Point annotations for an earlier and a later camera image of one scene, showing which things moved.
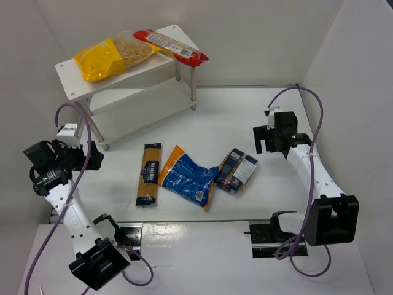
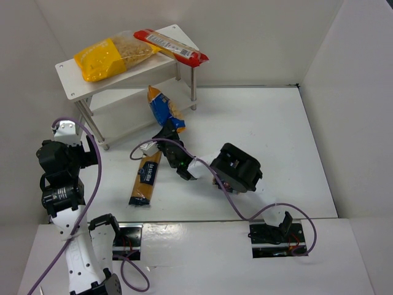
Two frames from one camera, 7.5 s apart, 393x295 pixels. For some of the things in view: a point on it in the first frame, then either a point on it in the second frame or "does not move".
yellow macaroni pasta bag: (110, 57) does not move
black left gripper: (93, 155) does not move
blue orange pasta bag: (183, 176) -> (163, 110)
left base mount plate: (134, 233) does not move
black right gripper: (264, 140) -> (167, 141)
